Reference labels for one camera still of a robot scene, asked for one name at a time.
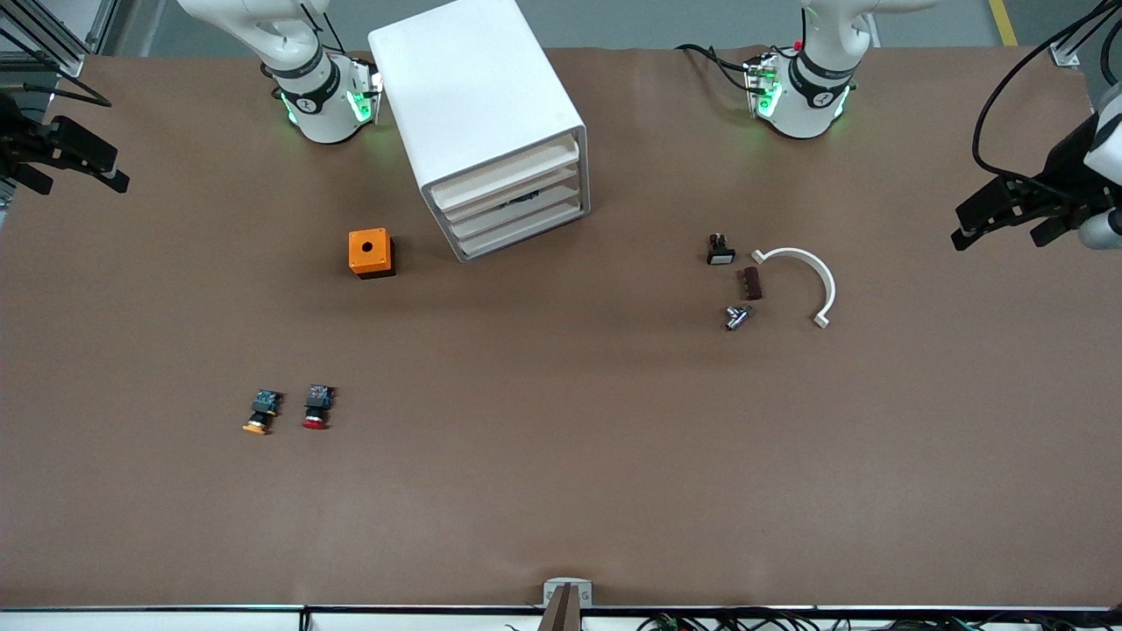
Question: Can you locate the red push button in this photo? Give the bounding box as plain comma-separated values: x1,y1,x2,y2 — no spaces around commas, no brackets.
302,384,337,431

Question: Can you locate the orange push button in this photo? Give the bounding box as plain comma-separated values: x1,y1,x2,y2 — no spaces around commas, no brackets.
242,389,284,436

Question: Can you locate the white drawer cabinet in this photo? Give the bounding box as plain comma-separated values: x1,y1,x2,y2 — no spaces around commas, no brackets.
368,0,590,264

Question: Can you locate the orange box with hole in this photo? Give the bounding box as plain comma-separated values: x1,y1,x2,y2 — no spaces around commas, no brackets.
348,228,396,280

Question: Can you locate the aluminium frame post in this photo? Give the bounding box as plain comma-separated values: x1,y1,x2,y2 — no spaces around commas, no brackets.
0,0,120,78
1050,0,1122,69

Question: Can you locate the white half-ring clamp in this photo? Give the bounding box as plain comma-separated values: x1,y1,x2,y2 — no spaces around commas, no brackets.
751,247,837,330

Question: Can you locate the black arm base cable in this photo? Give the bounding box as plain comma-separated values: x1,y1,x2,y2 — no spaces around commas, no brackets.
675,44,756,94

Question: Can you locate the aluminium table edge rail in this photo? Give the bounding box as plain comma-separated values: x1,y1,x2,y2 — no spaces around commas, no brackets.
0,604,1122,631

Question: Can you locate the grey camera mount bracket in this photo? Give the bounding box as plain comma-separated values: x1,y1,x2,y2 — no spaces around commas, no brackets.
542,578,593,631

